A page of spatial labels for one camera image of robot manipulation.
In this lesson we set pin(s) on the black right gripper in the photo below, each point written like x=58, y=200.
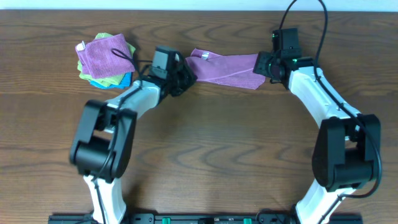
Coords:
x=260, y=66

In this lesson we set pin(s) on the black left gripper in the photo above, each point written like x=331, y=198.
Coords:
x=189, y=78

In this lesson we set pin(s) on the purple microfiber cloth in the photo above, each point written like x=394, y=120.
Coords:
x=227, y=70

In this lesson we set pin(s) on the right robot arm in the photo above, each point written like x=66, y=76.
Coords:
x=346, y=160

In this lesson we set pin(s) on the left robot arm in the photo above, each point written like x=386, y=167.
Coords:
x=102, y=145

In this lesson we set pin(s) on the folded blue cloth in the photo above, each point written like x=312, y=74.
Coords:
x=125, y=82

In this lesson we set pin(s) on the folded green cloth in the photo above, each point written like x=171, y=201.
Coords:
x=104, y=81

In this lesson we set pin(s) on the folded purple cloth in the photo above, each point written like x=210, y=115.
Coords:
x=97, y=59

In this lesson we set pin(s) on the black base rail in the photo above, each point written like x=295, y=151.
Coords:
x=264, y=217

